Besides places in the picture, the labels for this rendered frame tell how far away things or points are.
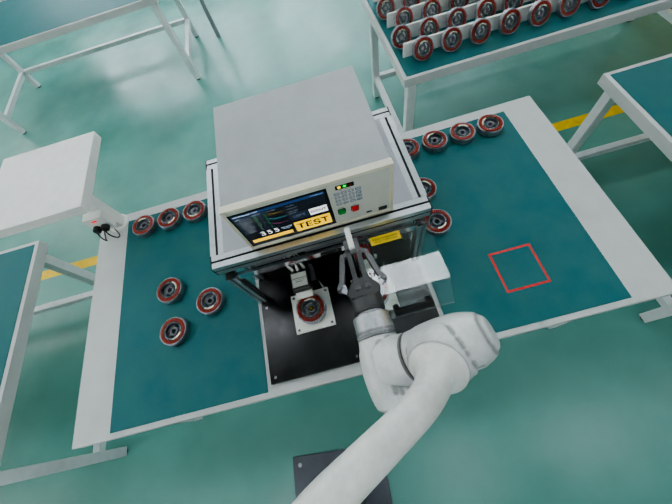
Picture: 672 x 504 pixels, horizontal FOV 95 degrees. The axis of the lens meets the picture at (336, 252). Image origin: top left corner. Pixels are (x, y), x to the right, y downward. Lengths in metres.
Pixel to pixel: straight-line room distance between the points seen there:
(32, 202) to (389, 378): 1.27
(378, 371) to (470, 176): 1.04
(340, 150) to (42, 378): 2.63
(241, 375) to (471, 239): 1.02
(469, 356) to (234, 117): 0.84
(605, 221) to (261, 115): 1.29
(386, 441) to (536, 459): 1.58
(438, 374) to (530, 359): 1.53
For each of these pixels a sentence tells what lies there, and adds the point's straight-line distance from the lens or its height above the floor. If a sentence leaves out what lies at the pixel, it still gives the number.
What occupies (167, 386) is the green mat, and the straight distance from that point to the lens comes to 1.42.
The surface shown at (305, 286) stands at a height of 0.92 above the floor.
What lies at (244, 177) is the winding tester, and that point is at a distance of 0.84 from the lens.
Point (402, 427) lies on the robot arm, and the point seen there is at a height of 1.40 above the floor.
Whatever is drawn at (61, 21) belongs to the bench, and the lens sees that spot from 3.97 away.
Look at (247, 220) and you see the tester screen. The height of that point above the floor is 1.26.
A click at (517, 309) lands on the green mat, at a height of 0.75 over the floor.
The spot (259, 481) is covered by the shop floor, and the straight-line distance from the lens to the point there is 2.08.
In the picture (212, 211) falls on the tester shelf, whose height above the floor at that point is 1.11.
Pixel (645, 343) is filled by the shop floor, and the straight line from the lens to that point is 2.34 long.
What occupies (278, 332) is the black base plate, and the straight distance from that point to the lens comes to 1.22.
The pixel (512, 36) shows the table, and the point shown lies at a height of 0.75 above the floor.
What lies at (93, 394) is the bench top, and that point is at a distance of 1.62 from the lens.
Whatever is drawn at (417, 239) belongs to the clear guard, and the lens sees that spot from 0.94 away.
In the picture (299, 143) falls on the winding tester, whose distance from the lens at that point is 0.85.
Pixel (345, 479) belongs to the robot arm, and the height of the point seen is 1.42.
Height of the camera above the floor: 1.90
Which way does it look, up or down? 64 degrees down
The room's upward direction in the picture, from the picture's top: 21 degrees counter-clockwise
